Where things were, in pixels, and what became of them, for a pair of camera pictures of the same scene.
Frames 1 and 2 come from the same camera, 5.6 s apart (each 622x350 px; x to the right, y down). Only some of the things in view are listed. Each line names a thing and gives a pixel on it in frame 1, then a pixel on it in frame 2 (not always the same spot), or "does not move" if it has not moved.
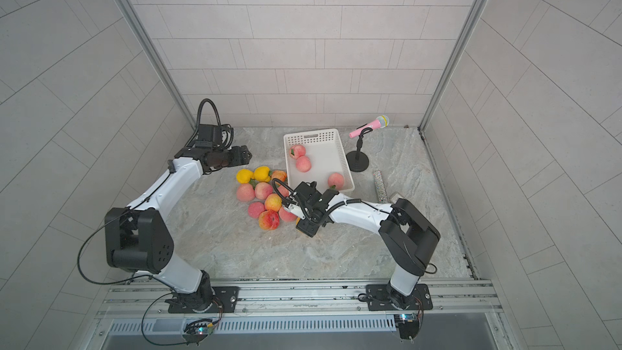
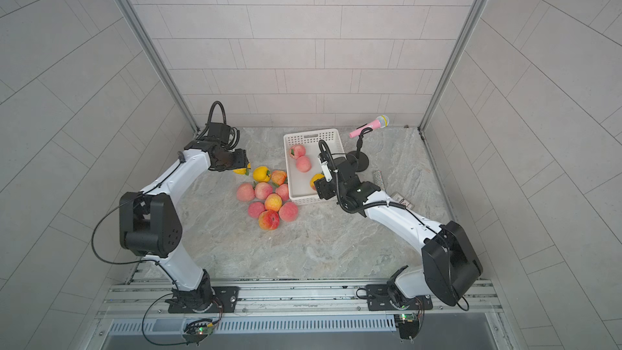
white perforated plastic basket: [325, 151] does not move
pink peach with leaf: [296, 151] does not move
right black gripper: [304, 227] to [323, 189]
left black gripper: [236, 158] does not move
